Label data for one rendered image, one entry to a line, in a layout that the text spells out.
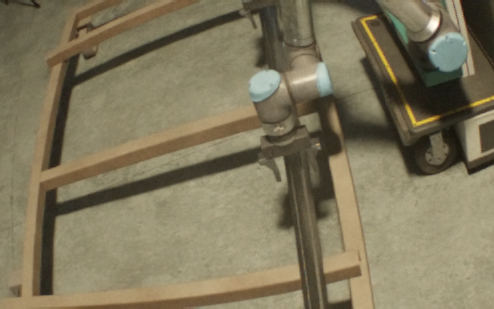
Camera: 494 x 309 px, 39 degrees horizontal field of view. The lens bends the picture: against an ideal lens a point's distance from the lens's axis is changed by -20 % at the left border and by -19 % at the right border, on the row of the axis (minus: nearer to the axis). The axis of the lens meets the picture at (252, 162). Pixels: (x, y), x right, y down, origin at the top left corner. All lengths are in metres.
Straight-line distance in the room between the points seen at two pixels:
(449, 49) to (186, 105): 1.57
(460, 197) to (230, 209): 0.87
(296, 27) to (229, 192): 0.94
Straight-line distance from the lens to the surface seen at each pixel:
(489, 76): 2.66
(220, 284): 2.22
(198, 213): 2.93
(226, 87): 3.38
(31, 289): 2.61
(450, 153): 2.74
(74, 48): 3.54
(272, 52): 2.82
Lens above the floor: 2.04
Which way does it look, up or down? 43 degrees down
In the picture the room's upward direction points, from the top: 23 degrees counter-clockwise
